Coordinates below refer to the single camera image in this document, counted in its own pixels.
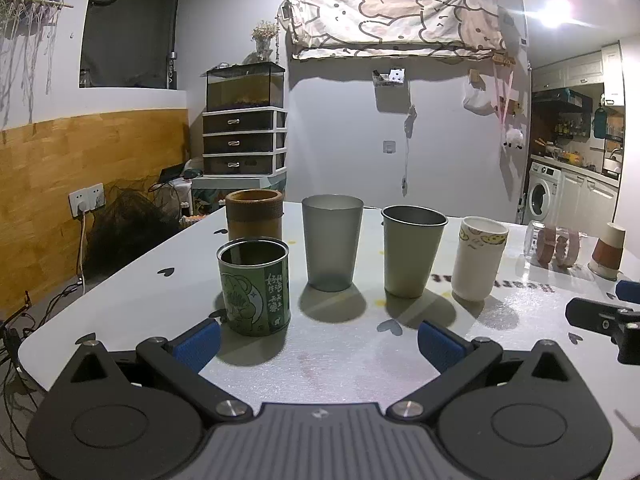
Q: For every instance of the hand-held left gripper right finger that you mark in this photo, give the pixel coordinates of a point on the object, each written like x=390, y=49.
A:
x=441, y=348

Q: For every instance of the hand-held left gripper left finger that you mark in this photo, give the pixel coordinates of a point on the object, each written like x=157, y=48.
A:
x=199, y=346

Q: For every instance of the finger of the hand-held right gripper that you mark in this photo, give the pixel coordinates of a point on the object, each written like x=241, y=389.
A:
x=600, y=316
x=629, y=291

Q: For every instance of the brown and white paper cup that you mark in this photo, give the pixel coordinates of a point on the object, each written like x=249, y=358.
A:
x=607, y=255

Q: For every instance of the clear glass cup pink print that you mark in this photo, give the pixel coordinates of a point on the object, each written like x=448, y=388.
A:
x=552, y=246

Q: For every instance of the green printed tin cup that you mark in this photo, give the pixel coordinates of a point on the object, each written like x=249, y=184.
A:
x=252, y=300

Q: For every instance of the white printed paper cup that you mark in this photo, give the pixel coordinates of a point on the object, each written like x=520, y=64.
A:
x=477, y=270

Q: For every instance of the steel metal cup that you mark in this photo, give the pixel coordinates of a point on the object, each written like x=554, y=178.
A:
x=411, y=260

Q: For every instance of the brown bamboo cup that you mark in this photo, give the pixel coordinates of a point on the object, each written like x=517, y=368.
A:
x=252, y=221

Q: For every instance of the grey translucent plastic cup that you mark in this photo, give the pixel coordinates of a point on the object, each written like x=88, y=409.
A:
x=331, y=245

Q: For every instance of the white washing machine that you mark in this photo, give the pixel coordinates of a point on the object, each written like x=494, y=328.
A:
x=542, y=192

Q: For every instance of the dark mesh netting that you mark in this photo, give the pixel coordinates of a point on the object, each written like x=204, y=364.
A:
x=125, y=230

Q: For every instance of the black laptop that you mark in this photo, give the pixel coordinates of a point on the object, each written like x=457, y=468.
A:
x=171, y=174

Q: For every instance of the white hanging plush toy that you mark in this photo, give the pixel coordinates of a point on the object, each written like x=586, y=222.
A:
x=512, y=139

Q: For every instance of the white plastic drawer unit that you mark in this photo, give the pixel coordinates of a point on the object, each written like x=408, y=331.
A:
x=245, y=142

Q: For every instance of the white hanging bag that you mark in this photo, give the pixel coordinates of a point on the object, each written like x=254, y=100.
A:
x=477, y=97

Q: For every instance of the glass fish tank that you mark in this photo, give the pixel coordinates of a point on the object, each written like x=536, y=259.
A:
x=245, y=91

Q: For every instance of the ceiling light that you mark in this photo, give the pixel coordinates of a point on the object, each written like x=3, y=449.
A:
x=556, y=12

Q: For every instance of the dried flowers in vase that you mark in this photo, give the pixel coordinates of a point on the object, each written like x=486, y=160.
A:
x=264, y=35

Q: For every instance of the dark window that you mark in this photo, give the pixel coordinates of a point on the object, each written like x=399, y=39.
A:
x=127, y=25

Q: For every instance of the printed cartoon blanket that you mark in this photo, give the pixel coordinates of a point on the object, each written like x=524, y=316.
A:
x=390, y=15

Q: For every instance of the white wall socket panel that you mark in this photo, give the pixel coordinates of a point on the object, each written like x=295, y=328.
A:
x=86, y=199

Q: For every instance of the small white wall socket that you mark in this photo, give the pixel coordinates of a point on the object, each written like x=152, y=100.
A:
x=390, y=146

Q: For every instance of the white kitchen wall cabinets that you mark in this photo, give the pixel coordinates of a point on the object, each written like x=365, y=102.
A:
x=575, y=70

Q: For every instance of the white macrame wall hanging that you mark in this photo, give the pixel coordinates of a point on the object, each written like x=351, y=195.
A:
x=25, y=30

